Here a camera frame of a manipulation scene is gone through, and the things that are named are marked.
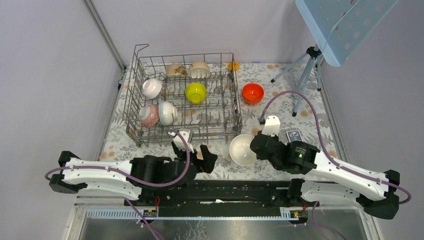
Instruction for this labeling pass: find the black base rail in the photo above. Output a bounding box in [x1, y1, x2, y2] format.
[124, 178, 321, 219]

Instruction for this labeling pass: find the white ribbed ceramic bowl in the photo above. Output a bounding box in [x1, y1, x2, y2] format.
[229, 134, 257, 166]

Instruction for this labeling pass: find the floral tablecloth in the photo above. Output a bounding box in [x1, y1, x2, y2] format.
[99, 63, 340, 181]

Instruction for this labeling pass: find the beige ribbed ceramic bowl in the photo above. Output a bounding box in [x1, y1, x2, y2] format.
[188, 61, 211, 79]

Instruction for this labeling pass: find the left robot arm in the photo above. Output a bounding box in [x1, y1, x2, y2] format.
[44, 142, 218, 206]

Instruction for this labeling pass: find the beige floral ceramic bowl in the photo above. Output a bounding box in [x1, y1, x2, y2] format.
[165, 63, 188, 77]

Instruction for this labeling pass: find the grey wire dish rack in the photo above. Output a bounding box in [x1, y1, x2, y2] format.
[123, 44, 242, 147]

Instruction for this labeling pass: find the small white ceramic bowl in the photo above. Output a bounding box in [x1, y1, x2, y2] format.
[142, 78, 163, 100]

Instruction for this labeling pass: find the light blue perforated stand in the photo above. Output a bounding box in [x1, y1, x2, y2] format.
[270, 0, 400, 117]

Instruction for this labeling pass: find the blue playing card box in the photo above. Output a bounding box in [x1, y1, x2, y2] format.
[286, 129, 303, 143]

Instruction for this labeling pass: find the yellow plastic toy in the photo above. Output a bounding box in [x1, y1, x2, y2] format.
[227, 61, 240, 71]

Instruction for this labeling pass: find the yellow-green plastic bowl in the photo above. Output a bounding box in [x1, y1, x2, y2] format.
[184, 82, 207, 104]

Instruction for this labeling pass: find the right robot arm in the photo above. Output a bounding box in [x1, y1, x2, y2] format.
[250, 133, 400, 220]

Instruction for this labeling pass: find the orange plastic bowl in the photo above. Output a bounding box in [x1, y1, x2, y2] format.
[241, 83, 265, 101]
[244, 98, 262, 105]

